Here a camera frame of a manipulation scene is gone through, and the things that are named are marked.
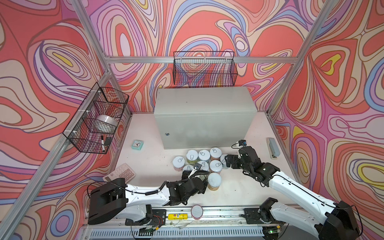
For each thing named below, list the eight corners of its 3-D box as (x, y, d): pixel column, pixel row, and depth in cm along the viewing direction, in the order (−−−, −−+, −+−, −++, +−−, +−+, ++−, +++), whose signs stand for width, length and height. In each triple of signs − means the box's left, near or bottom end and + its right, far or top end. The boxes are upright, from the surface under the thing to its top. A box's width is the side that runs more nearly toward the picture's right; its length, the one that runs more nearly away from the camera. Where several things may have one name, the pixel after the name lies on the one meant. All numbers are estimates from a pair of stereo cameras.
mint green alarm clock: (132, 149, 101) (130, 146, 99) (135, 142, 105) (134, 139, 102) (141, 150, 101) (139, 148, 98) (144, 143, 104) (142, 140, 102)
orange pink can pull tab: (209, 161, 95) (210, 156, 90) (209, 151, 99) (209, 147, 94) (220, 161, 95) (222, 156, 90) (219, 151, 99) (221, 147, 94)
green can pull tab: (186, 164, 93) (186, 160, 89) (186, 154, 98) (186, 149, 93) (198, 164, 93) (198, 160, 89) (197, 154, 98) (198, 149, 93)
